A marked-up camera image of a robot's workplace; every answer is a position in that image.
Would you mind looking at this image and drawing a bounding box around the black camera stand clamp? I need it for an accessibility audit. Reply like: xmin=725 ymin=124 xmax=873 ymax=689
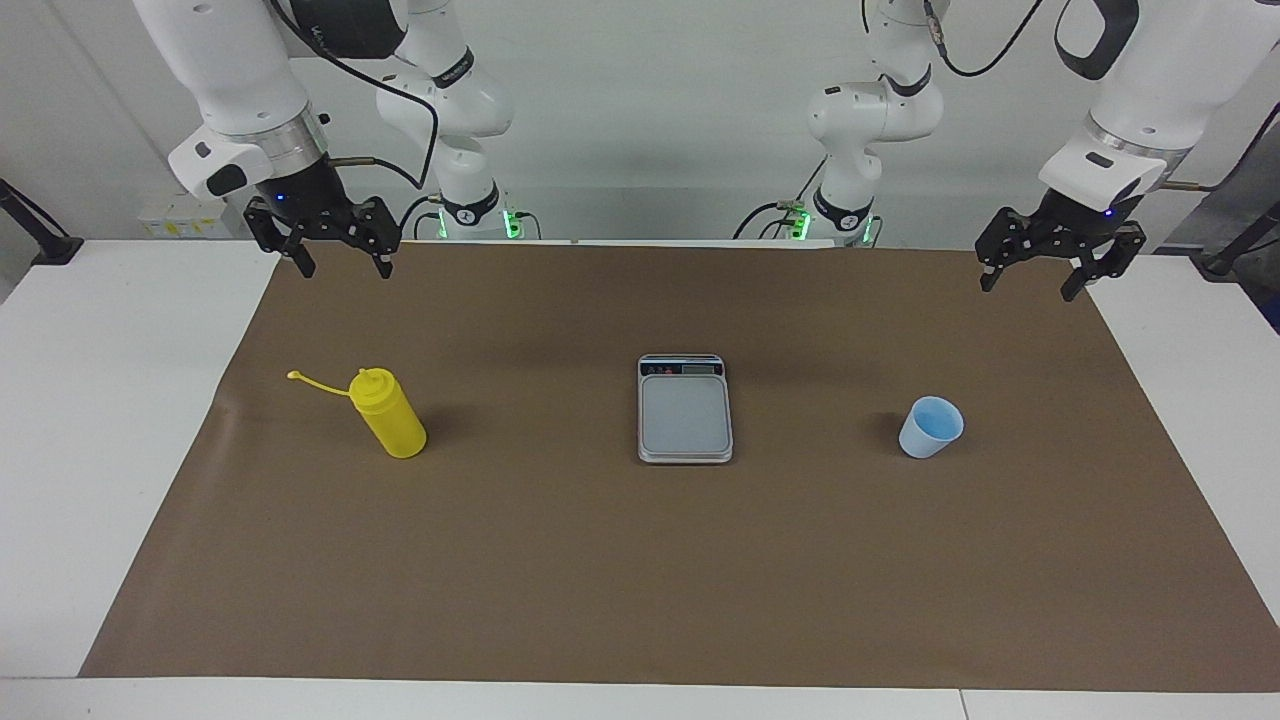
xmin=1190 ymin=200 xmax=1280 ymax=279
xmin=0 ymin=178 xmax=84 ymax=266

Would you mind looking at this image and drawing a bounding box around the light blue plastic cup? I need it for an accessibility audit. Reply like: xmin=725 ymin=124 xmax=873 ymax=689
xmin=898 ymin=396 xmax=966 ymax=460

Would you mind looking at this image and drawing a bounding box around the brown paper table mat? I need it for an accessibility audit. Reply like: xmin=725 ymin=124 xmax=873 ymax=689
xmin=78 ymin=240 xmax=1280 ymax=693

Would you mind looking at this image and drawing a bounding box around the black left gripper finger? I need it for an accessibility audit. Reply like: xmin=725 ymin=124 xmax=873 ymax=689
xmin=976 ymin=207 xmax=1046 ymax=294
xmin=1060 ymin=222 xmax=1149 ymax=303

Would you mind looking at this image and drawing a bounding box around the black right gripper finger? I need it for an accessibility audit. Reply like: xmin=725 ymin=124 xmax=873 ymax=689
xmin=348 ymin=196 xmax=404 ymax=280
xmin=244 ymin=197 xmax=318 ymax=280

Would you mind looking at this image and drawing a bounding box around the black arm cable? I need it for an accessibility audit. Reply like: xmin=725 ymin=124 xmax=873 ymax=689
xmin=920 ymin=0 xmax=1280 ymax=193
xmin=265 ymin=0 xmax=441 ymax=191

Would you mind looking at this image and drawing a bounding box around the yellow squeeze bottle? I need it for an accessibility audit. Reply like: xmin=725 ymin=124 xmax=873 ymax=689
xmin=286 ymin=367 xmax=428 ymax=460

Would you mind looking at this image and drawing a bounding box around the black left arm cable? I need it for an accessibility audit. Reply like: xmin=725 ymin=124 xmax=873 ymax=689
xmin=920 ymin=0 xmax=1280 ymax=193

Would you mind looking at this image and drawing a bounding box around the silver digital kitchen scale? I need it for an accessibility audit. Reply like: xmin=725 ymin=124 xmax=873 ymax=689
xmin=636 ymin=353 xmax=735 ymax=466

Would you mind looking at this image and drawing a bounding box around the black base cable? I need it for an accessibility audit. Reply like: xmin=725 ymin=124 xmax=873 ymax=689
xmin=733 ymin=200 xmax=801 ymax=241
xmin=398 ymin=193 xmax=446 ymax=241

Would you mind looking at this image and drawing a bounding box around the white box with yellow labels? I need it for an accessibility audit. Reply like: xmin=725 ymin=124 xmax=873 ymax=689
xmin=138 ymin=192 xmax=233 ymax=239

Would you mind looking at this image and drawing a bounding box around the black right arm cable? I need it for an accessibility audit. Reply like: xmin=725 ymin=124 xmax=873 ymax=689
xmin=265 ymin=0 xmax=441 ymax=191

